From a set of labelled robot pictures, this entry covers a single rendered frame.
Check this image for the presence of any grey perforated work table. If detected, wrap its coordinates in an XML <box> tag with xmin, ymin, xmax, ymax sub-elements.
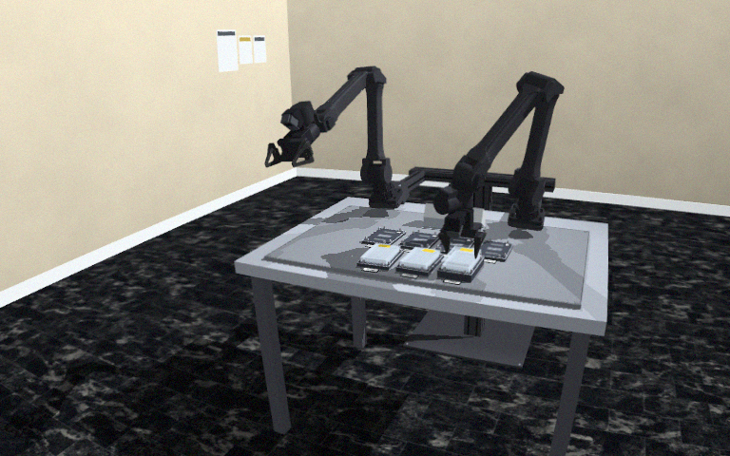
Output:
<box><xmin>264</xmin><ymin>205</ymin><xmax>589</xmax><ymax>310</ymax></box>

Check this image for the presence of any grey operator panel with colored buttons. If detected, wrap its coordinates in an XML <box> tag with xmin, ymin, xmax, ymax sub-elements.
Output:
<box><xmin>422</xmin><ymin>203</ymin><xmax>487</xmax><ymax>232</ymax></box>

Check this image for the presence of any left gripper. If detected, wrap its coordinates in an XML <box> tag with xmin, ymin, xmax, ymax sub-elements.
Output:
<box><xmin>438</xmin><ymin>207</ymin><xmax>487</xmax><ymax>259</ymax></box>

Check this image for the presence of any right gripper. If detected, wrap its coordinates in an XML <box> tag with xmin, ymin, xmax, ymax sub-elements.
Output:
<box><xmin>265</xmin><ymin>138</ymin><xmax>315</xmax><ymax>167</ymax></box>

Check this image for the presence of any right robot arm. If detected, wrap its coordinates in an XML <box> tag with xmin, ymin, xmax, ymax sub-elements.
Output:
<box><xmin>280</xmin><ymin>66</ymin><xmax>403</xmax><ymax>204</ymax></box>

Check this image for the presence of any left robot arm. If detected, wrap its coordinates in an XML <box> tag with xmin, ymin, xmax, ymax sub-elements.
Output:
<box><xmin>433</xmin><ymin>71</ymin><xmax>565</xmax><ymax>238</ymax></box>

